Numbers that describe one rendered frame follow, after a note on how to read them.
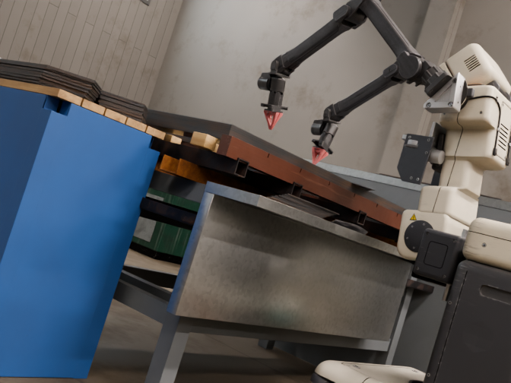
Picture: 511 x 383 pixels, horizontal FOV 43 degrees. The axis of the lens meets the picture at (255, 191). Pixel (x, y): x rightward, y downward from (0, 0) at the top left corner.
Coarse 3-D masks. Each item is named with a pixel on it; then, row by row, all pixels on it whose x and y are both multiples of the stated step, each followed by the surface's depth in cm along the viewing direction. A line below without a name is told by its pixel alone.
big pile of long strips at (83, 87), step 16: (0, 64) 196; (16, 64) 190; (32, 64) 185; (16, 80) 188; (32, 80) 183; (48, 80) 180; (64, 80) 180; (80, 80) 180; (80, 96) 181; (96, 96) 192; (112, 96) 196; (128, 112) 196; (144, 112) 202
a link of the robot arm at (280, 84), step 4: (272, 76) 263; (276, 76) 261; (268, 80) 262; (272, 80) 259; (276, 80) 258; (280, 80) 257; (284, 80) 260; (268, 84) 262; (272, 84) 259; (276, 84) 258; (280, 84) 258; (284, 84) 259; (272, 88) 259; (276, 88) 258; (280, 88) 258; (280, 92) 260
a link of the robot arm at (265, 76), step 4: (276, 60) 257; (272, 64) 257; (276, 64) 256; (272, 68) 257; (276, 68) 256; (264, 72) 265; (268, 72) 262; (272, 72) 258; (276, 72) 256; (264, 76) 265; (268, 76) 263; (280, 76) 261; (284, 76) 259; (288, 76) 261; (260, 80) 265; (264, 80) 263; (260, 84) 265; (264, 84) 263; (260, 88) 267; (264, 88) 264; (268, 88) 263
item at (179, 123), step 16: (160, 112) 213; (160, 128) 219; (176, 128) 206; (192, 128) 202; (208, 128) 198; (224, 128) 193; (240, 128) 195; (256, 144) 202; (272, 144) 208; (288, 160) 215; (304, 160) 222; (320, 176) 231; (336, 176) 238; (304, 192) 309; (368, 192) 257; (400, 208) 279
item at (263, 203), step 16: (224, 192) 178; (240, 192) 174; (256, 208) 201; (272, 208) 175; (288, 208) 180; (304, 224) 221; (320, 224) 193; (336, 224) 200; (352, 240) 246; (368, 240) 216; (400, 256) 235
